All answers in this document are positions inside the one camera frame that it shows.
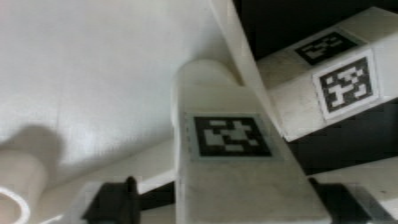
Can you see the white table leg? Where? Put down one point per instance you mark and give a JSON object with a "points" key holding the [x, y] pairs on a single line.
{"points": [[330, 75], [239, 183]]}

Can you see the white U-shaped obstacle fence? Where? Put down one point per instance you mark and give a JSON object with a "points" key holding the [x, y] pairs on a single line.
{"points": [[375, 177]]}

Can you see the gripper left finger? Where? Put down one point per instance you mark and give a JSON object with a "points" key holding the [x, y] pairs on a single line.
{"points": [[113, 208]]}

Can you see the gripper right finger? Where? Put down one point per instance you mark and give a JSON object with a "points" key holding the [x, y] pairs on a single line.
{"points": [[341, 205]]}

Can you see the white square tabletop part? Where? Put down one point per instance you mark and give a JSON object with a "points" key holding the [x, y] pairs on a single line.
{"points": [[90, 53]]}

